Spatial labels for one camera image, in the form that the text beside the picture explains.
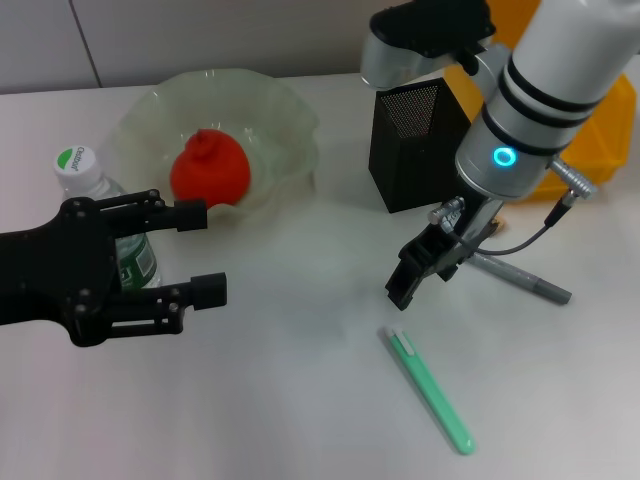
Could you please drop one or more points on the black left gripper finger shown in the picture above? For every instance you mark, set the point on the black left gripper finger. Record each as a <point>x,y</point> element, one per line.
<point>210,291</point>

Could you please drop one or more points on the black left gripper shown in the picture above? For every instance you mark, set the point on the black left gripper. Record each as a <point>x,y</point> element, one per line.
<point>50,275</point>

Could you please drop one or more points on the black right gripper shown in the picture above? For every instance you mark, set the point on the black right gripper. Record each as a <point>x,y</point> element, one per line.
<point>475,225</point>

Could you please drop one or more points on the red toy pomegranate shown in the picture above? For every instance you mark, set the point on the red toy pomegranate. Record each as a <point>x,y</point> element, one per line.
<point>210,170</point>

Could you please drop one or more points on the clear green-label water bottle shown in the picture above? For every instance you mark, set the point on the clear green-label water bottle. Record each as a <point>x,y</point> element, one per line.
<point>75,165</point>

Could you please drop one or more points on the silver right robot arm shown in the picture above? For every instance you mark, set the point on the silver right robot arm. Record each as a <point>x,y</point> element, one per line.
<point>550,75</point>

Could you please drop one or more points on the green pen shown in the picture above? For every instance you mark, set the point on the green pen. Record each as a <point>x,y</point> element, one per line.
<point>430,390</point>

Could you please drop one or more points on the black mesh pen holder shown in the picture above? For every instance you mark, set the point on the black mesh pen holder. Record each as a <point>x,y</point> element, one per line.
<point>415,170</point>

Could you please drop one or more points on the grey marker pen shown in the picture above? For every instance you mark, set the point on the grey marker pen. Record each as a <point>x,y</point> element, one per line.
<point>530,280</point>

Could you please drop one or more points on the green glass fruit bowl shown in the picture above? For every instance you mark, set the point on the green glass fruit bowl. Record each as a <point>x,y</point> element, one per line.
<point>280,120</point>

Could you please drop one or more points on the yellow plastic bin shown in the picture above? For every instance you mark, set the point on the yellow plastic bin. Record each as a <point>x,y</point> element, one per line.
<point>600,145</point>

